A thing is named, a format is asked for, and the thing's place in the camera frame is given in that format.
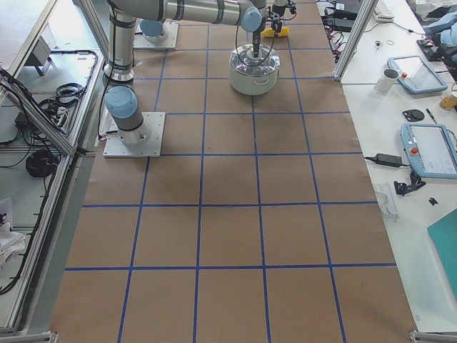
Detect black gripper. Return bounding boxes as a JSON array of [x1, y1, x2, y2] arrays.
[[267, 10, 285, 35], [252, 30, 261, 58]]

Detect yellow corn cob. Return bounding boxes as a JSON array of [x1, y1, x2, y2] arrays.
[[261, 26, 289, 38]]

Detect glass pot lid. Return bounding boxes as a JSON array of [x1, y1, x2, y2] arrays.
[[229, 44, 280, 76]]

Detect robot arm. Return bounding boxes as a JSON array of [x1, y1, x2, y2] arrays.
[[263, 0, 297, 37], [104, 1, 266, 146]]

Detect pale green electric pot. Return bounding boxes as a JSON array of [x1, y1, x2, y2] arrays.
[[229, 44, 281, 96]]

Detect white mug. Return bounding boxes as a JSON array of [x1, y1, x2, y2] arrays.
[[374, 68, 399, 94]]

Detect far blue teach pendant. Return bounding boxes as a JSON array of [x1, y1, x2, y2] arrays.
[[387, 55, 448, 94]]

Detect blue teach pendant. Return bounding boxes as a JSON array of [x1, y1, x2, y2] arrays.
[[387, 55, 448, 94], [400, 123, 456, 179]]

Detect black power adapter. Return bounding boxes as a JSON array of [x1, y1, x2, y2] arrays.
[[375, 153, 403, 168]]

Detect near blue teach pendant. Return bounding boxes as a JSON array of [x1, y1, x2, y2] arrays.
[[400, 123, 456, 179]]

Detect teal board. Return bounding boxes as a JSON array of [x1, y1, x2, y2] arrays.
[[428, 210, 456, 292]]

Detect aluminium frame post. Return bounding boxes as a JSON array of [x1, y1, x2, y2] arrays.
[[333, 0, 377, 81]]

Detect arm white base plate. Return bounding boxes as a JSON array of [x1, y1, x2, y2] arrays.
[[103, 112, 166, 158], [134, 19, 179, 50]]

